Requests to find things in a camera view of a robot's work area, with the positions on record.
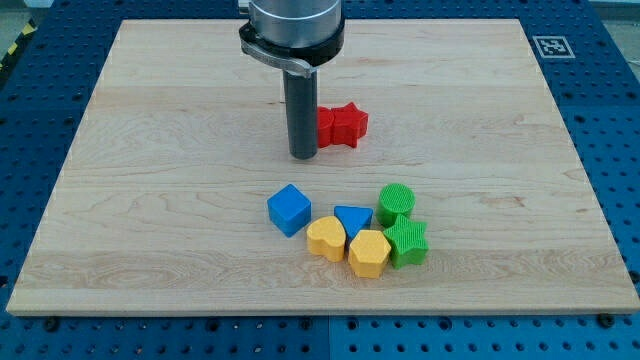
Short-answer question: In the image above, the red star block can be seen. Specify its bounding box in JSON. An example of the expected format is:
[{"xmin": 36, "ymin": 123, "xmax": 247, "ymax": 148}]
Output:
[{"xmin": 331, "ymin": 102, "xmax": 369, "ymax": 148}]

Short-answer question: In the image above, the green star block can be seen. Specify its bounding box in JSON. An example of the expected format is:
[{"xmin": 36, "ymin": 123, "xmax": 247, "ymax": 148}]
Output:
[{"xmin": 383, "ymin": 214, "xmax": 429, "ymax": 269}]

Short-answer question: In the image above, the blue cube block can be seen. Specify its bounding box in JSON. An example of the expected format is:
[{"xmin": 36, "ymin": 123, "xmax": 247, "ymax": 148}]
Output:
[{"xmin": 267, "ymin": 184, "xmax": 312, "ymax": 237}]

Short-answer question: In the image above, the yellow hexagon block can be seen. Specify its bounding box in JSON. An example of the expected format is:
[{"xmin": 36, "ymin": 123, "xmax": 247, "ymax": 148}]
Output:
[{"xmin": 348, "ymin": 230, "xmax": 391, "ymax": 279}]

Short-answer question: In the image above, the wooden board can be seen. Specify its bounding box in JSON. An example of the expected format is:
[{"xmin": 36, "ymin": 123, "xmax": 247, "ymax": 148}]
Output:
[{"xmin": 7, "ymin": 19, "xmax": 639, "ymax": 317}]

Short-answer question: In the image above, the green cylinder block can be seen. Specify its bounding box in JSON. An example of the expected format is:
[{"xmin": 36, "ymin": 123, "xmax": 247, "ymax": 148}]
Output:
[{"xmin": 375, "ymin": 183, "xmax": 416, "ymax": 228}]

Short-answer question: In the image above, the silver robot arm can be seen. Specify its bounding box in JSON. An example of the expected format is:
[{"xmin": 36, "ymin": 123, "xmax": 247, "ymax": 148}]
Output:
[{"xmin": 238, "ymin": 0, "xmax": 346, "ymax": 160}]

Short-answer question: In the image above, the white fiducial marker tag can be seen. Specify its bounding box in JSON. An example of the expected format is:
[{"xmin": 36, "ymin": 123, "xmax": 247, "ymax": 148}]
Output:
[{"xmin": 533, "ymin": 35, "xmax": 575, "ymax": 59}]

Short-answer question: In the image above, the yellow heart block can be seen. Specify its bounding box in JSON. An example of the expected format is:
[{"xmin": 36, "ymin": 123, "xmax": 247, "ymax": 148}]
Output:
[{"xmin": 306, "ymin": 216, "xmax": 346, "ymax": 262}]

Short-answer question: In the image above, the black clamp mount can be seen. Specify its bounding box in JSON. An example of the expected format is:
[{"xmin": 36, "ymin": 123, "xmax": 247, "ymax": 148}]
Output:
[{"xmin": 238, "ymin": 17, "xmax": 346, "ymax": 79}]

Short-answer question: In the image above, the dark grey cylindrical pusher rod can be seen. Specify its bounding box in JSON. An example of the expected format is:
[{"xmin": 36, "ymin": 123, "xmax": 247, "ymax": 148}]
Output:
[{"xmin": 283, "ymin": 71, "xmax": 318, "ymax": 160}]

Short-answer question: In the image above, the blue triangle block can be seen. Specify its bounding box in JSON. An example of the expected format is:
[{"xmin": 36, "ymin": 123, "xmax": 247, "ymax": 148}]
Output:
[{"xmin": 334, "ymin": 205, "xmax": 373, "ymax": 242}]

